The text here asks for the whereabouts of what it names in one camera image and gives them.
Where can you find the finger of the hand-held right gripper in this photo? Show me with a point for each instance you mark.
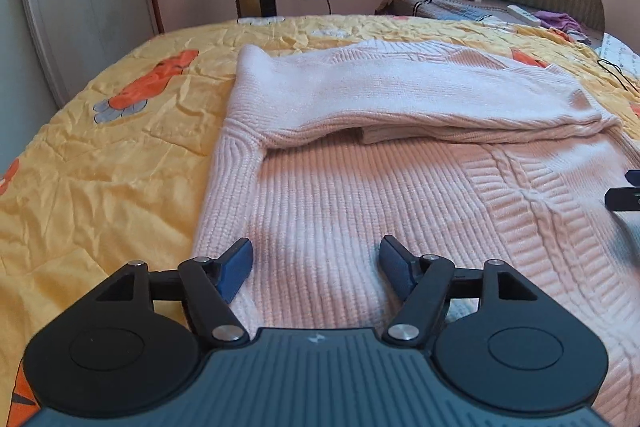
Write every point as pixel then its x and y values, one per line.
pixel 634 177
pixel 625 198

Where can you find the white remote control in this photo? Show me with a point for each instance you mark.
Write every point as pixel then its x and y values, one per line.
pixel 524 15

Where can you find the printed paper sheet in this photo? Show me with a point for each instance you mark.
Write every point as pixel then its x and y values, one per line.
pixel 622 54

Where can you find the yellow carrot print quilt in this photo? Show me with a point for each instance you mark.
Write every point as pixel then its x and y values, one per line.
pixel 100 167

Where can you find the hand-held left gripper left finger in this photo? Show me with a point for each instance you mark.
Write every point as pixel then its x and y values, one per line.
pixel 235 269

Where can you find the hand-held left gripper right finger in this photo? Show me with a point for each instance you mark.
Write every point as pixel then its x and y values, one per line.
pixel 395 264

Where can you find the cream knitted sweater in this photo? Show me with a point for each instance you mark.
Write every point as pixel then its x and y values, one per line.
pixel 400 187

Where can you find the grey striped folded blanket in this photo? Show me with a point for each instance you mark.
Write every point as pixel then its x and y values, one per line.
pixel 450 7

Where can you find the purple cloth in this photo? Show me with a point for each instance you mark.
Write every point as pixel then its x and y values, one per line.
pixel 560 21

